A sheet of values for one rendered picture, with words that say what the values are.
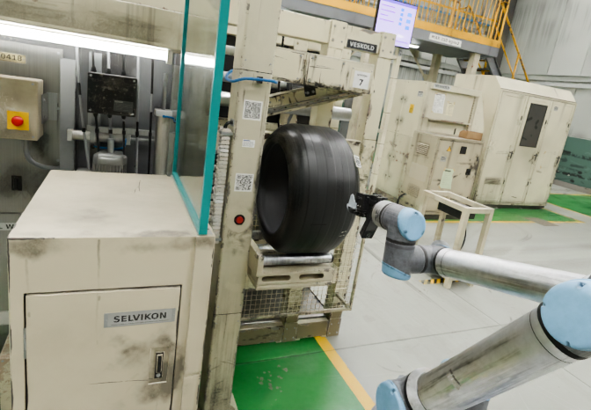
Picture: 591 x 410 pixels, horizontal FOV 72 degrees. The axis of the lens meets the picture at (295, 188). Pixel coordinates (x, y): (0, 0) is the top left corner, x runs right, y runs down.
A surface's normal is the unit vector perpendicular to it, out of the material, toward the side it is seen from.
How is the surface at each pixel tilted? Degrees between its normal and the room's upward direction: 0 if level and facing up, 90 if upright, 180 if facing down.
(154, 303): 90
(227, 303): 90
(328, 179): 67
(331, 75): 90
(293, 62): 90
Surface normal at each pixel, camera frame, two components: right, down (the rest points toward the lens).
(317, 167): 0.40, -0.27
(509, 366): -0.71, 0.30
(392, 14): 0.39, 0.28
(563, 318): -0.86, -0.14
